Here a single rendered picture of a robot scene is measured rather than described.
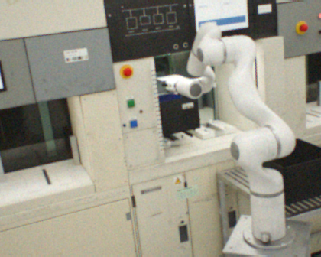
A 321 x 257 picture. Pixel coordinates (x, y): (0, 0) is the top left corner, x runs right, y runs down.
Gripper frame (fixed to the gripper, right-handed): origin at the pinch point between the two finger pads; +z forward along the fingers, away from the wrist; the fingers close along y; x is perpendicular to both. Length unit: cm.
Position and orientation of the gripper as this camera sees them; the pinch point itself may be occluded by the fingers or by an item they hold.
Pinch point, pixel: (170, 81)
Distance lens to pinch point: 238.1
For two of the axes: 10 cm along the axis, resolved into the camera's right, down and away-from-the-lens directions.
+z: -3.6, -2.2, 9.1
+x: -1.1, -9.5, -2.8
